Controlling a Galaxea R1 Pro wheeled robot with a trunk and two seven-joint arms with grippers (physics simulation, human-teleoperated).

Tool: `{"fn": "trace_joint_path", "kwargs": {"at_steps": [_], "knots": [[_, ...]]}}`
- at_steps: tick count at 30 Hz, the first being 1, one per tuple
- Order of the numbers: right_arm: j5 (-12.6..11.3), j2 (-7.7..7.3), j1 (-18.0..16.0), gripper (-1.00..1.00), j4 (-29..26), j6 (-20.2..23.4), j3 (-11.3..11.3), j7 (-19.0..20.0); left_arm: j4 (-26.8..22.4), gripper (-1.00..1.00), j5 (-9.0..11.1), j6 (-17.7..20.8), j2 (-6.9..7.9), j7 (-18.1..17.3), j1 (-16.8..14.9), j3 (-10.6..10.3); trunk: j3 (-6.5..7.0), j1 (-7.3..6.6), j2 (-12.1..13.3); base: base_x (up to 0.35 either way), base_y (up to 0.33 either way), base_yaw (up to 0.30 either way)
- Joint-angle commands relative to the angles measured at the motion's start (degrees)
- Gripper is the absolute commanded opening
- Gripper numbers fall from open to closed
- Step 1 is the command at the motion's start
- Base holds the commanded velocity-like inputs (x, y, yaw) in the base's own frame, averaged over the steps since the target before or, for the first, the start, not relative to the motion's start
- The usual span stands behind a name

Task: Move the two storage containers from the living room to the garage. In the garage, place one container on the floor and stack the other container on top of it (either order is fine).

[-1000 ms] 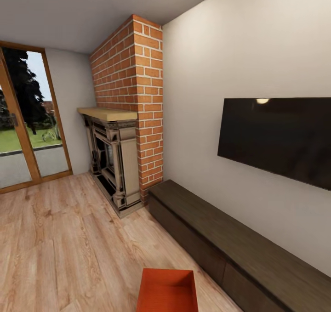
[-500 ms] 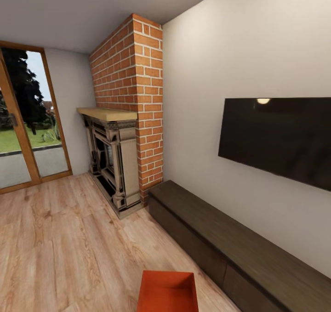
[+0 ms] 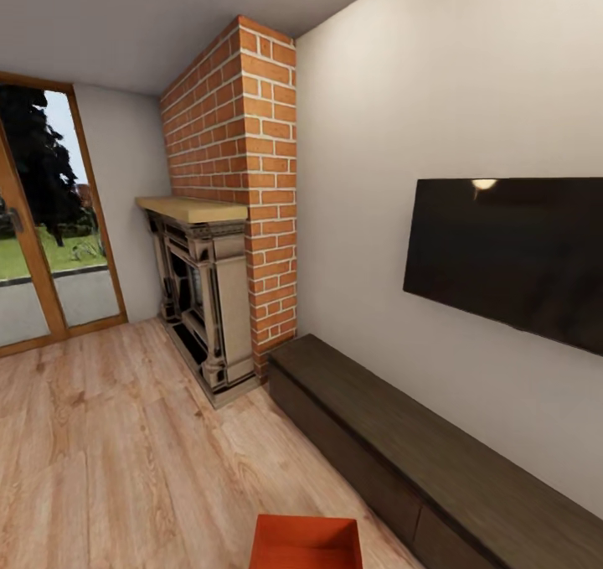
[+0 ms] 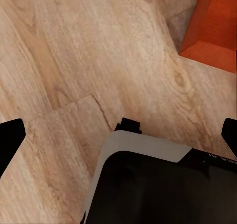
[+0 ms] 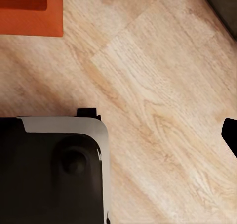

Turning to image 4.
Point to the storage box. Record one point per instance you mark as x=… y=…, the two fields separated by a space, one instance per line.
x=211 y=36

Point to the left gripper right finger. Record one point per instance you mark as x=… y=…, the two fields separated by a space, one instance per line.
x=229 y=134

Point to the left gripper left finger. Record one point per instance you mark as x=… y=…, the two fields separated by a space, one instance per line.
x=12 y=134

